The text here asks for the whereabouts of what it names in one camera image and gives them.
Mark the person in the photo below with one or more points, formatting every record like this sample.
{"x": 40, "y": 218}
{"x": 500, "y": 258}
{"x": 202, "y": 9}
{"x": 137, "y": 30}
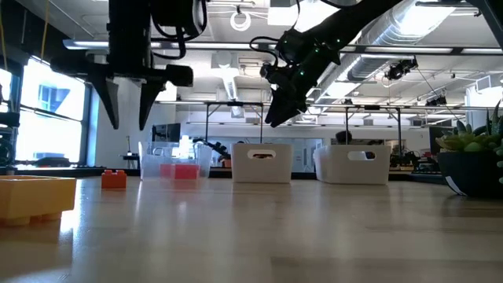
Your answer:
{"x": 344, "y": 137}

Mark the large bright window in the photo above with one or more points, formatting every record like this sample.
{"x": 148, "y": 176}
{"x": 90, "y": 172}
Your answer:
{"x": 51, "y": 118}

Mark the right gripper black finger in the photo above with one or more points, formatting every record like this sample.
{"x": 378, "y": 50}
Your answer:
{"x": 275, "y": 104}
{"x": 291, "y": 108}

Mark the white plastic bin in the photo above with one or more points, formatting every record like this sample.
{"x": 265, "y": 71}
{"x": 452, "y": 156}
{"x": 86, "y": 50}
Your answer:
{"x": 261, "y": 171}
{"x": 353, "y": 173}

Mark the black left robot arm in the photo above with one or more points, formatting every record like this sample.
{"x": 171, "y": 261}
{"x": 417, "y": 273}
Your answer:
{"x": 177, "y": 15}

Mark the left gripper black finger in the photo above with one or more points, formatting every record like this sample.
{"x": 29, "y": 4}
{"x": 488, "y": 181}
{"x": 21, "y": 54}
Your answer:
{"x": 107, "y": 100}
{"x": 150, "y": 98}

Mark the small black side table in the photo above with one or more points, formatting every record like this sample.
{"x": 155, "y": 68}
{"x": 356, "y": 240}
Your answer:
{"x": 131, "y": 156}

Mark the black background robot arm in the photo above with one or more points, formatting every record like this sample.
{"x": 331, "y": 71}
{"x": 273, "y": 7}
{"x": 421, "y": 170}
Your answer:
{"x": 404, "y": 155}
{"x": 216, "y": 148}

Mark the succulent plant in dark pot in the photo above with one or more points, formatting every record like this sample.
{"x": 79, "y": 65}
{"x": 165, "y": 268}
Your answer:
{"x": 467, "y": 173}

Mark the clear plastic bin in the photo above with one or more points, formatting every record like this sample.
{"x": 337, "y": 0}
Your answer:
{"x": 153, "y": 157}

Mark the long ceiling light bar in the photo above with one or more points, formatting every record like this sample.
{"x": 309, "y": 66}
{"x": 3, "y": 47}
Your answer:
{"x": 408, "y": 50}

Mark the black ceiling camera mount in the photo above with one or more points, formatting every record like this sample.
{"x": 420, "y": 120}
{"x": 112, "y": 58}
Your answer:
{"x": 401, "y": 70}
{"x": 436, "y": 101}

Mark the black background stand frame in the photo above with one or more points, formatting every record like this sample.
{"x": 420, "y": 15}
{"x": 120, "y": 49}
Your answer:
{"x": 236, "y": 104}
{"x": 347, "y": 126}

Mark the yellow toy brick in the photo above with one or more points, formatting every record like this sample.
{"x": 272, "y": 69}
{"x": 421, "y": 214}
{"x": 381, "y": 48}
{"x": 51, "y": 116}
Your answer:
{"x": 35, "y": 196}

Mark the black aluminium table frame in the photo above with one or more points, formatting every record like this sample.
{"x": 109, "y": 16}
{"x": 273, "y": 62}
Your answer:
{"x": 302, "y": 175}

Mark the silver ceiling air duct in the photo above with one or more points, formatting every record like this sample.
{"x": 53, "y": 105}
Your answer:
{"x": 393, "y": 35}

